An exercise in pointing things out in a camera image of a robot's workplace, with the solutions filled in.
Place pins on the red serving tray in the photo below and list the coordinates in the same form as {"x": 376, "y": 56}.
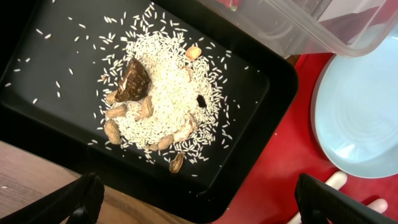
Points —
{"x": 267, "y": 194}

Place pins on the white plastic fork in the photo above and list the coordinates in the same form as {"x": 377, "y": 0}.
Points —
{"x": 379, "y": 205}

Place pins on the black waste tray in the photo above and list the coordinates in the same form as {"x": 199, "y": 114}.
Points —
{"x": 272, "y": 86}

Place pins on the dark brown shell piece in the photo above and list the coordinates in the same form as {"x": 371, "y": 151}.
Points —
{"x": 135, "y": 82}

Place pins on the clear plastic waste bin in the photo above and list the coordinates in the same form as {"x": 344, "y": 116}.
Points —
{"x": 350, "y": 28}

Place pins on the rice food waste pile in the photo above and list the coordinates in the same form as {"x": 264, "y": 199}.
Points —
{"x": 171, "y": 96}

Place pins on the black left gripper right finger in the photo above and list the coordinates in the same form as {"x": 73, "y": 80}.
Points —
{"x": 318, "y": 203}

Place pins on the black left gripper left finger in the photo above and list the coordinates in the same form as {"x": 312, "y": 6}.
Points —
{"x": 78, "y": 202}

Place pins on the open peanut shell half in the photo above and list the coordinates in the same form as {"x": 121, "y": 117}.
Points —
{"x": 176, "y": 164}

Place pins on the pistachio shell half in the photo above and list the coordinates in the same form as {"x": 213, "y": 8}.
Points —
{"x": 193, "y": 53}

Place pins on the red wrapper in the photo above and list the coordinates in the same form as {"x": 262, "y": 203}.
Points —
{"x": 232, "y": 5}

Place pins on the white plastic spoon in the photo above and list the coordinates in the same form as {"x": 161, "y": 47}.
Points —
{"x": 336, "y": 181}

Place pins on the light blue plate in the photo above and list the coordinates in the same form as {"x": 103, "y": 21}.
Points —
{"x": 354, "y": 111}

